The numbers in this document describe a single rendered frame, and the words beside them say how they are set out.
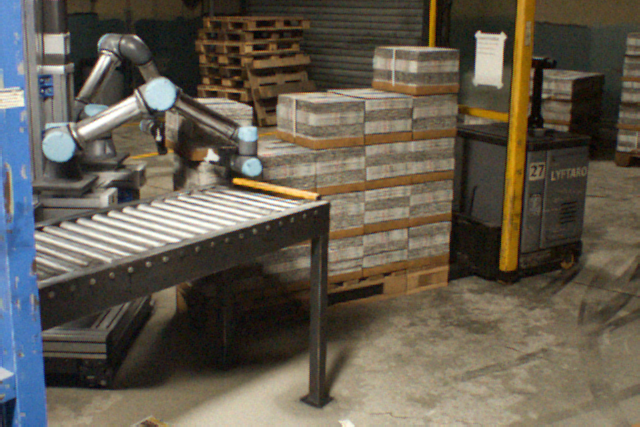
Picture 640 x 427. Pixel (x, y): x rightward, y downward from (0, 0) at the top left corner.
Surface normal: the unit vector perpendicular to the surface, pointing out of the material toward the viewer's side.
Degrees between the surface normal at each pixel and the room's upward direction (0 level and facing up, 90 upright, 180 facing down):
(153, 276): 90
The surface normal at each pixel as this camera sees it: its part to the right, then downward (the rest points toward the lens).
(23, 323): 0.79, 0.15
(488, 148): -0.85, 0.11
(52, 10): -0.04, 0.22
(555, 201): 0.53, 0.20
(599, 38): -0.62, 0.17
